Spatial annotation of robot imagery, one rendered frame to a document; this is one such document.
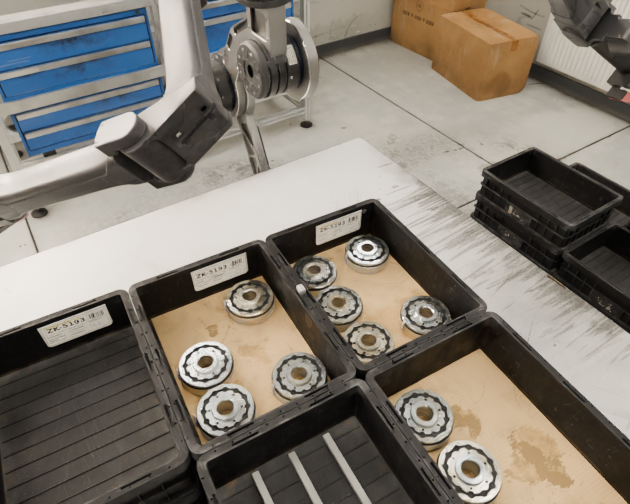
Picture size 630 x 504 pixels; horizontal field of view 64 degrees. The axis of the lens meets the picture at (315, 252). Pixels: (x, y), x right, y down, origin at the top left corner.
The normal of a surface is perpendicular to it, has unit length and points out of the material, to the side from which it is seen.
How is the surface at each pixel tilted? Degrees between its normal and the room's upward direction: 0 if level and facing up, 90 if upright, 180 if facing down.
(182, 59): 31
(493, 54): 89
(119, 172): 113
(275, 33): 90
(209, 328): 0
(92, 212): 0
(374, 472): 0
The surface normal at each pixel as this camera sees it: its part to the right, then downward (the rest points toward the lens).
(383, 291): 0.00, -0.72
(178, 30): -0.42, -0.40
